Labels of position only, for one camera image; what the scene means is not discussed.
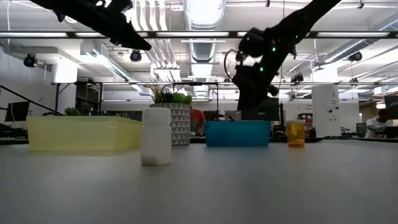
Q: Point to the yellow translucent plastic bin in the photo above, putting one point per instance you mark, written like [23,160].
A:
[77,133]

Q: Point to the person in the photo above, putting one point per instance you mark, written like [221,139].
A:
[197,119]
[374,124]

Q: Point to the black metal rack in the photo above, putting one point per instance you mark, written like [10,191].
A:
[87,99]

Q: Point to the silver ceiling duct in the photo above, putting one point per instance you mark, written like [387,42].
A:
[203,49]

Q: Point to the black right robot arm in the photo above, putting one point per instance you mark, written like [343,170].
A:
[295,25]

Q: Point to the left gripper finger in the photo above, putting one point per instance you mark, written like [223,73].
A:
[127,35]

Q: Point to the black computer monitor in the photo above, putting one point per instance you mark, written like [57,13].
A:
[273,112]
[391,105]
[17,111]

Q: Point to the white triangle-patterned plant pot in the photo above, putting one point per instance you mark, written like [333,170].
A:
[182,124]

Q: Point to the orange pill bottle white cap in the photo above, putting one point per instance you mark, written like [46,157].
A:
[295,135]

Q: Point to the small green background plant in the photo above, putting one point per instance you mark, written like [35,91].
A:
[72,111]

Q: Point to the white plastic pill bottle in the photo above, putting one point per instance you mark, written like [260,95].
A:
[155,140]

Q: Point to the green succulent plant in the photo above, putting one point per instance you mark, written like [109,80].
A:
[178,98]

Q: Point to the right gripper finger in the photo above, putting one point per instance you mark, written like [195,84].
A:
[246,113]
[259,112]

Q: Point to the black ceiling spotlight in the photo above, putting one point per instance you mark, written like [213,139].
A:
[136,56]
[355,56]
[30,60]

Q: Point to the blue plastic bin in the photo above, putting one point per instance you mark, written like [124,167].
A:
[236,133]

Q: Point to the white pillar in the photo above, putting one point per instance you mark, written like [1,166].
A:
[326,105]

